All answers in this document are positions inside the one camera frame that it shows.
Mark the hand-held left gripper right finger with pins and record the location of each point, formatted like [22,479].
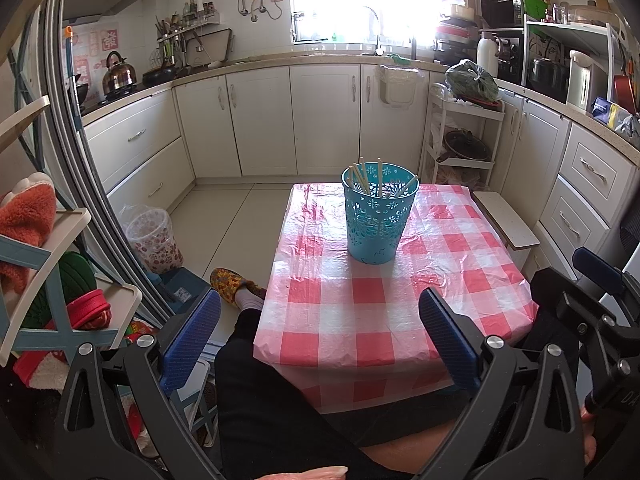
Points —
[447,340]

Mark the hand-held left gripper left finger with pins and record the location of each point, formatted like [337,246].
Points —
[192,335]

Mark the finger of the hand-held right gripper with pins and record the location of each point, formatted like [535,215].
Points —
[597,270]
[555,290]

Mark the teal perforated plastic basket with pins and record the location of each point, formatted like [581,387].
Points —
[375,230]

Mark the bunch of wooden chopsticks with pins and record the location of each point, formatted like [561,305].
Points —
[361,177]

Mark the person's right hand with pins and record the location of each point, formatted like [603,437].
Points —
[590,435]

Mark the person's left hand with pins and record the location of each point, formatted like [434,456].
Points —
[315,474]

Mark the dark blue box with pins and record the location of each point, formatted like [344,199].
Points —
[185,287]

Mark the yellow patterned slipper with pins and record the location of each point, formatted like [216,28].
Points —
[230,282]

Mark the red checked plastic tablecloth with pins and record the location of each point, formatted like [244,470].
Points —
[380,310]

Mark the small white wooden stool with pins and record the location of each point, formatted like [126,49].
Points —
[505,220]

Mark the floral plastic wastebasket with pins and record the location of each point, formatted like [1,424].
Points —
[156,245]

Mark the red patterned pouch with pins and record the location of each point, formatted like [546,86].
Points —
[87,310]

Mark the person's left leg black trousers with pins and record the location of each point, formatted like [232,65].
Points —
[280,400]

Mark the green round cushion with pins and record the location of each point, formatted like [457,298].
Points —
[65,285]

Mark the blue packet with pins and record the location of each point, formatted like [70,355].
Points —
[607,112]

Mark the black lidded pan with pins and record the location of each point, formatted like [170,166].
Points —
[467,146]

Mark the red pan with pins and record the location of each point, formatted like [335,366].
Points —
[627,95]

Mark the white and blue shelf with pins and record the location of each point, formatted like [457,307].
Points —
[30,255]

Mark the white electric water boiler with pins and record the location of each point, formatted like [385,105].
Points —
[585,82]

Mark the white tiered trolley rack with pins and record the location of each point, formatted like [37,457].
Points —
[480,110]

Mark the black rice cooker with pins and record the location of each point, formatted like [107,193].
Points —
[549,77]

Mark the green plastic bag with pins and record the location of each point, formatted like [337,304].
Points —
[472,82]

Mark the white counter shelf rack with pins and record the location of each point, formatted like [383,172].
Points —
[570,30]

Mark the white thermos jug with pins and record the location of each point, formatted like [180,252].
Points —
[487,55]

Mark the white lower kitchen cabinets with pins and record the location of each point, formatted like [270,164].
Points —
[320,120]

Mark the cream hanging door bin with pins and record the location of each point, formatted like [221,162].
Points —
[397,87]

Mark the black frying pan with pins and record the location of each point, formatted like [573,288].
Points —
[160,76]

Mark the black wok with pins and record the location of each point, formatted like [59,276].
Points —
[82,94]

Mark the steel kettle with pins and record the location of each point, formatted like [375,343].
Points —
[120,75]

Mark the stack of dishes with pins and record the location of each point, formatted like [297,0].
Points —
[455,30]

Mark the black microwave oven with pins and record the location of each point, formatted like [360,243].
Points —
[500,7]

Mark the black framed tray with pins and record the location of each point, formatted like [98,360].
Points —
[212,47]

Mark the curved steel faucet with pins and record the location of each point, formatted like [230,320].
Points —
[375,25]

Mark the white framed window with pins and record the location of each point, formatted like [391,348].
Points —
[365,0]

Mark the grey sliding door frame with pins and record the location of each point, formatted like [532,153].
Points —
[75,160]

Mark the wall utensil rack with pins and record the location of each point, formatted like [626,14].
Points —
[187,22]

